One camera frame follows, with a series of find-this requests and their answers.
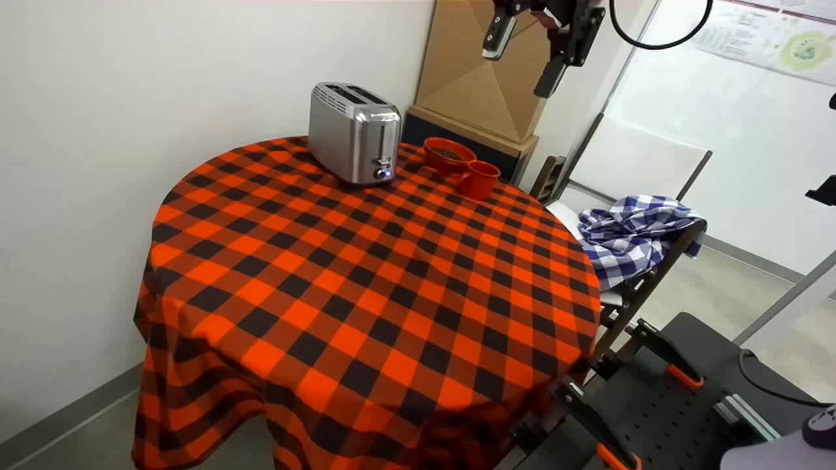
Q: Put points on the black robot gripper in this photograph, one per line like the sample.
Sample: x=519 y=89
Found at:
x=570 y=27

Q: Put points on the black metal cart frame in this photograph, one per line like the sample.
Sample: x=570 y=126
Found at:
x=622 y=305

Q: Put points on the blue white checkered cloth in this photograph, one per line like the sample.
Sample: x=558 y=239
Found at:
x=630 y=236

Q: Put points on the black perforated work platform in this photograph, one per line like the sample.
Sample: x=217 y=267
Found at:
x=742 y=418

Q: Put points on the purple round device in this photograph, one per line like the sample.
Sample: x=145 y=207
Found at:
x=818 y=429

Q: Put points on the red bowl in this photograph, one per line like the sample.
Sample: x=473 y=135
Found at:
x=447 y=156

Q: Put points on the white foam board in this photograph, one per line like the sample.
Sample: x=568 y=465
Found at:
x=626 y=161

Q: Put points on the white poster with chart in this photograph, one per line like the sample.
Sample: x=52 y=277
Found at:
x=796 y=38

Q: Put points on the black orange clamp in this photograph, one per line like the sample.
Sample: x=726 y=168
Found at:
x=609 y=448
x=678 y=366

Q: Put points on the black orange front clamp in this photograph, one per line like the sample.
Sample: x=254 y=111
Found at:
x=609 y=448

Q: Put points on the red cup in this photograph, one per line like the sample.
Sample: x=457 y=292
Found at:
x=480 y=182

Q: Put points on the silver two-slot toaster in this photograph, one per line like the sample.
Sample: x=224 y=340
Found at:
x=354 y=135

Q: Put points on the brown cardboard panel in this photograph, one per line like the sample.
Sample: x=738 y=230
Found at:
x=483 y=100

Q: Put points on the orange black plaid tablecloth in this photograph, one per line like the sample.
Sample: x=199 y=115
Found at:
x=391 y=327

